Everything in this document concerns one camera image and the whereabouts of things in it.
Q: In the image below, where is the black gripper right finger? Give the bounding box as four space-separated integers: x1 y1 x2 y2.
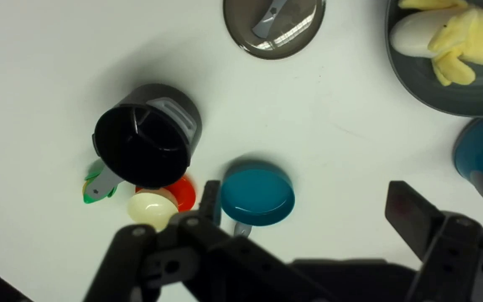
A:
383 179 483 302

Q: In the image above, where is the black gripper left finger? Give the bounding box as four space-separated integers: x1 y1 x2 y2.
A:
82 179 296 302

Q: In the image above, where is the black pot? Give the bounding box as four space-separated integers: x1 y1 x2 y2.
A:
90 82 204 189

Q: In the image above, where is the cream toy bowl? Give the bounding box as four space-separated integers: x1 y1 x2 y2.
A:
124 189 179 233

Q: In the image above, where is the small red plate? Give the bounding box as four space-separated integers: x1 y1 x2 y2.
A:
134 174 197 214

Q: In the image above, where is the teal frying pan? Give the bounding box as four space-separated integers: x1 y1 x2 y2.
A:
217 157 296 238

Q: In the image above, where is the dark grey plate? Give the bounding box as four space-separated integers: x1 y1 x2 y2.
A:
383 0 483 117

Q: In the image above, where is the yellow toy banana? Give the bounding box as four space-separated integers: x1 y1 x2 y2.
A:
389 0 483 88

